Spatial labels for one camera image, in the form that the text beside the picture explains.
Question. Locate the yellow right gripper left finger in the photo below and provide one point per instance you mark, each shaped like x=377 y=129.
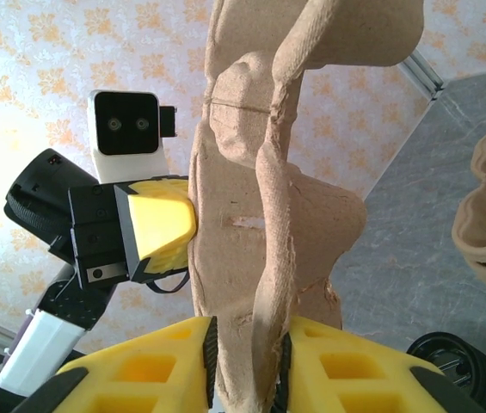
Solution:
x=139 y=370

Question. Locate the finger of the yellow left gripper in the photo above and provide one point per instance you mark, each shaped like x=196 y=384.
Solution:
x=161 y=223

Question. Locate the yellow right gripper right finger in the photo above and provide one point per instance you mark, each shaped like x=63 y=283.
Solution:
x=354 y=370

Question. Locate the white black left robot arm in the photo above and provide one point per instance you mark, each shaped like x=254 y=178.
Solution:
x=40 y=353

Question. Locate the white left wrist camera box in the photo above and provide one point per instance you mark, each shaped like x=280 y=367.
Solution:
x=126 y=125

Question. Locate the aluminium frame post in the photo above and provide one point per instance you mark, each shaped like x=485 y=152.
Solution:
x=423 y=73

